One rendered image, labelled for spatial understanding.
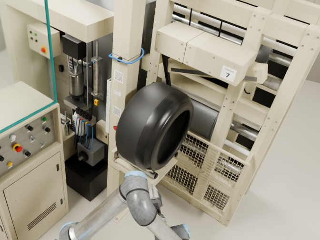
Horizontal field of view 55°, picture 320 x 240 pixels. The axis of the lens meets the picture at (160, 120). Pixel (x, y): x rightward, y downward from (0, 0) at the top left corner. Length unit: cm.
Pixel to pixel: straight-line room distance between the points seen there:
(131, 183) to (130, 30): 86
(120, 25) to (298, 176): 291
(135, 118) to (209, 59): 58
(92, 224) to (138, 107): 72
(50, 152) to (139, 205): 107
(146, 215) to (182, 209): 170
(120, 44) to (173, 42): 34
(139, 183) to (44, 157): 100
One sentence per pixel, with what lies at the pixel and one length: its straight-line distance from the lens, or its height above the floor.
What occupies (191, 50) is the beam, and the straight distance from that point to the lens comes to 197.
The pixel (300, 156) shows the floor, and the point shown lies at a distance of 433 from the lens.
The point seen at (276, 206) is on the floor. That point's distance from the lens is 361.
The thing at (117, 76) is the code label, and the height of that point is 151.
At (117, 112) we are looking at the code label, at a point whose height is 122.
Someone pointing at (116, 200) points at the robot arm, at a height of 125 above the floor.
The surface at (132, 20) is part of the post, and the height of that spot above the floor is 191.
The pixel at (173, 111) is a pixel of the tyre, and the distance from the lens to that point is 190.
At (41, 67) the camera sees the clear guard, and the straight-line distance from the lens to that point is 200.
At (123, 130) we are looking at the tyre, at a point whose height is 130.
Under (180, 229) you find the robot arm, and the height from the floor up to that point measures 89.
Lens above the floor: 260
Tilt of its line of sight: 39 degrees down
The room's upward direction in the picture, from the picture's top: 10 degrees clockwise
